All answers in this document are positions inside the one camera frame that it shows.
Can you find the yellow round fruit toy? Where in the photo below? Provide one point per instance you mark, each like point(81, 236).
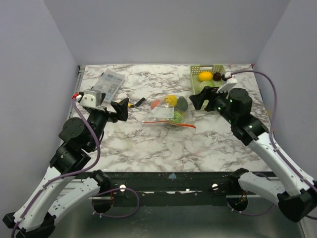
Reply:
point(205, 76)

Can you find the pale green perforated basket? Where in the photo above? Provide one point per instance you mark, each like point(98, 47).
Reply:
point(195, 70)

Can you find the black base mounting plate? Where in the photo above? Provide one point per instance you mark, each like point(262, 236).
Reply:
point(159, 189)

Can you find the black bit holder strip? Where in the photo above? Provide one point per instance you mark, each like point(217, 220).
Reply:
point(140, 102)

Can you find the green cabbage toy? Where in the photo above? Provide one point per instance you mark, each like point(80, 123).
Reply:
point(203, 84)

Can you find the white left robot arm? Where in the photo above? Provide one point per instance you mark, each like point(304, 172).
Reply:
point(79, 152)

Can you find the dark red plum toy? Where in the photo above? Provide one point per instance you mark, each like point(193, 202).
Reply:
point(217, 76)

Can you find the grey oyster mushroom toy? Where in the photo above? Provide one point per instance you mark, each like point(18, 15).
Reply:
point(163, 112)

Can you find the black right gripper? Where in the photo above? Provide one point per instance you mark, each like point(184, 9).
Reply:
point(210, 99)

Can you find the clear zip bag orange zipper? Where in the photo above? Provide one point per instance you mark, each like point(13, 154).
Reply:
point(186, 117)

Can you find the peach toy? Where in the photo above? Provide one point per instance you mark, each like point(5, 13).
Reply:
point(155, 103)

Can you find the small bright green vegetable toy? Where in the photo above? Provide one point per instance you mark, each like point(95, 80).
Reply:
point(178, 118)

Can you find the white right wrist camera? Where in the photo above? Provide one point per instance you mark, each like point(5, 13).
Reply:
point(229, 82)

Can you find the clear plastic organizer box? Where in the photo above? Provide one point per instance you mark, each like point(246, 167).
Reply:
point(109, 83)

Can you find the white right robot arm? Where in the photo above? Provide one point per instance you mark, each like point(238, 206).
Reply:
point(298, 196)

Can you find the yellow banana toy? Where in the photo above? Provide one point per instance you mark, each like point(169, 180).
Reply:
point(171, 100)

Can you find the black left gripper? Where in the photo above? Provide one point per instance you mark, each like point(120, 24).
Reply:
point(121, 109)

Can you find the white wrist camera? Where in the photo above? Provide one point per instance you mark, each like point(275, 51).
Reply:
point(90, 99)
point(229, 82)

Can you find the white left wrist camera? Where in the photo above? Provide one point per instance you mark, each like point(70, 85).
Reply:
point(90, 99)

